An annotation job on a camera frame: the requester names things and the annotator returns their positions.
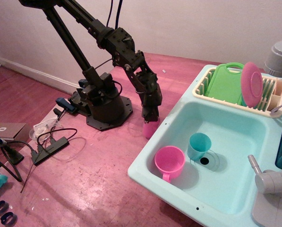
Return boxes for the grey toy faucet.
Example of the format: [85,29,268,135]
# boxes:
[248,155,282,197]

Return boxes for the pink plate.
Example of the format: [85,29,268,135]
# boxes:
[240,62,263,108]

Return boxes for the cream dish rack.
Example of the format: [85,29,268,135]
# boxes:
[192,65,282,118]

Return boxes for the grey cylinder container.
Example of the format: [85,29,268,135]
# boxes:
[263,41,282,78]

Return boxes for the clear plastic bag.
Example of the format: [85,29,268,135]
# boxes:
[29,118,61,143]

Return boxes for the grey cardboard box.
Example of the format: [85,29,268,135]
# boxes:
[0,122,31,142]

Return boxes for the grey spoon in rack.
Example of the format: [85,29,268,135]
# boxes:
[270,104,282,113]

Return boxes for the black usb hub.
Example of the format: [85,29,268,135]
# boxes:
[31,137,69,166]

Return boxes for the light teal toy sink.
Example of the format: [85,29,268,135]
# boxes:
[128,65,282,227]

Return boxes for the black ring lower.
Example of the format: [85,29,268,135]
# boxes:
[0,212,16,225]

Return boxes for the black ring upper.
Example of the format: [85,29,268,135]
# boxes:
[0,200,9,215]

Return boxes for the black power adapter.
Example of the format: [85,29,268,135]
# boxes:
[3,146,24,165]

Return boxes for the black ring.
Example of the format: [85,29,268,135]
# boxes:
[0,200,9,215]
[0,212,16,225]

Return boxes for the green cutting board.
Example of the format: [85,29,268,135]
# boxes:
[205,62,244,105]

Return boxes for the teal cup in sink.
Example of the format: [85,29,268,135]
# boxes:
[187,132,212,161]

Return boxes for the black hanging cable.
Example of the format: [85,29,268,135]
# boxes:
[107,0,124,29]

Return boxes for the small pink tumbler cup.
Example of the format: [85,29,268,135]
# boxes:
[143,117,160,139]

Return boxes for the pink mug with handle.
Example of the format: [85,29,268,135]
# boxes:
[154,146,186,183]

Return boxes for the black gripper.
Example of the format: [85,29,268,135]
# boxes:
[136,72,162,122]

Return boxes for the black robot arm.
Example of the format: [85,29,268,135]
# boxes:
[20,0,162,137]

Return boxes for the blue clamp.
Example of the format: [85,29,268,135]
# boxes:
[55,97,76,113]

